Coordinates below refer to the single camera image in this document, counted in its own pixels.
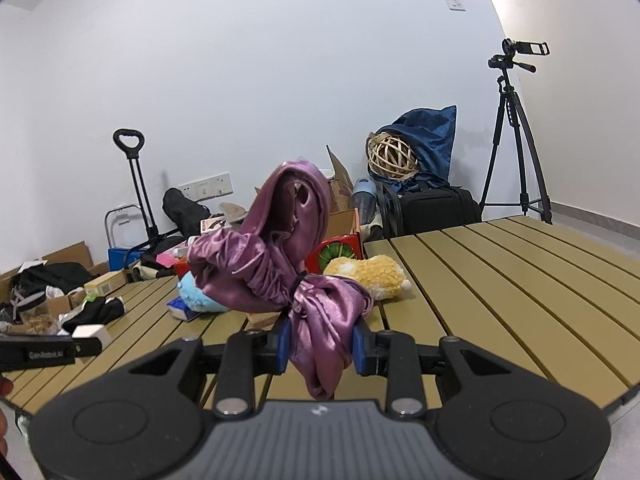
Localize light blue plush toy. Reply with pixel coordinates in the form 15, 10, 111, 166
178, 272, 229, 313

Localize yellow plush toy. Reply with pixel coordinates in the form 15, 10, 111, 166
323, 255, 411, 301

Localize purple satin cloth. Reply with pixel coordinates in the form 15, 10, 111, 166
186, 159, 373, 400

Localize black sock pair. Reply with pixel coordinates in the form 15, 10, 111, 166
61, 297, 126, 334

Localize red cardboard fruit tray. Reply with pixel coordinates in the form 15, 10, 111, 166
305, 233, 362, 274

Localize pink plastic package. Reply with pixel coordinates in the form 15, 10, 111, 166
155, 247, 186, 268

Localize blue plastic crate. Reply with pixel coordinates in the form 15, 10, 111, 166
107, 247, 143, 271

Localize tan folding camp table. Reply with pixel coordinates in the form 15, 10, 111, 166
10, 217, 639, 413

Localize black suitcase bag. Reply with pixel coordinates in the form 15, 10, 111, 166
378, 183, 482, 238

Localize black folding hand trolley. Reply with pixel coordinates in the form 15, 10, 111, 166
112, 128, 178, 250

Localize black fabric bag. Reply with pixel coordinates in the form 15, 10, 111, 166
163, 188, 210, 237

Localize blue grey handheld vacuum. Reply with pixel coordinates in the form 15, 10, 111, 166
352, 178, 384, 242

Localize woven rattan ball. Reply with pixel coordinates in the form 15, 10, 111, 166
366, 132, 419, 181

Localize dark blue velvet cloth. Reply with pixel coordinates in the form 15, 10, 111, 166
368, 105, 458, 193

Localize white wall socket strip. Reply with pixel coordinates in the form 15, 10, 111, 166
178, 172, 233, 202

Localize black camera tripod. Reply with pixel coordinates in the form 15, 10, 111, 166
477, 54, 554, 226

